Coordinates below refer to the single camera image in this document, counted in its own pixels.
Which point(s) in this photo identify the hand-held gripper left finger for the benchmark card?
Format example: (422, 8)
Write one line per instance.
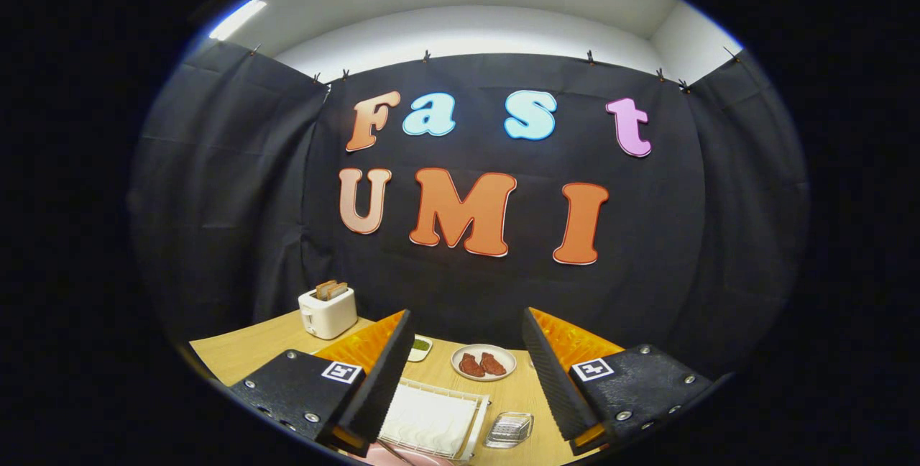
(377, 387)

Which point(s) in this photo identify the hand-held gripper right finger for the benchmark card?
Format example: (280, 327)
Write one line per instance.
(550, 380)

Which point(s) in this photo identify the pink plate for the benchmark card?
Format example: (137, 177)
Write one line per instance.
(431, 460)

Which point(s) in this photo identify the white divided dish with beans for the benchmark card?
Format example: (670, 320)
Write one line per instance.
(420, 347)

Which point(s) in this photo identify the beige plate with meat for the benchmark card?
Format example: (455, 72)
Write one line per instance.
(489, 348)

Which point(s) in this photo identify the red-brown meat piece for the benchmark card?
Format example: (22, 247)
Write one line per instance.
(494, 364)
(471, 365)

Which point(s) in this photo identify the white drain tray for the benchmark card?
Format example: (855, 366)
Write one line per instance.
(431, 419)

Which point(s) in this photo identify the white toaster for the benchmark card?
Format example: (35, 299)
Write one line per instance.
(330, 318)

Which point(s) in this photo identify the brown toast slice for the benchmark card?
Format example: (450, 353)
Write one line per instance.
(338, 292)
(323, 289)

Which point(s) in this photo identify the black backdrop cloth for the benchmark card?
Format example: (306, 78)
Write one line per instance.
(668, 236)

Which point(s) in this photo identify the long ceiling light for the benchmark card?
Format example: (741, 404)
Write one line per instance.
(237, 19)

